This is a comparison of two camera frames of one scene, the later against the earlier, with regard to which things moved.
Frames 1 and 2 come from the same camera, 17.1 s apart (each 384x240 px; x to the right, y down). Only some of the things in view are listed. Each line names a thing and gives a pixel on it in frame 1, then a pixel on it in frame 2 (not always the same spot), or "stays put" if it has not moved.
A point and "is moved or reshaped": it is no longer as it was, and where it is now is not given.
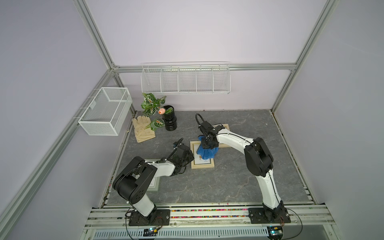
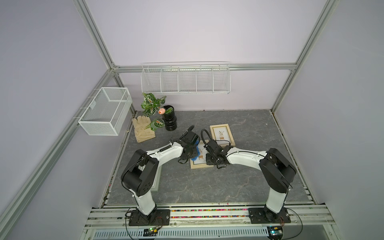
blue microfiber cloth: (206, 153) is moved or reshaped
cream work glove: (142, 134) stays put
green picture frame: (155, 184) stays put
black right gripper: (205, 146) to (208, 161)
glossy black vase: (170, 119) stays put
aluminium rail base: (110, 222) stays put
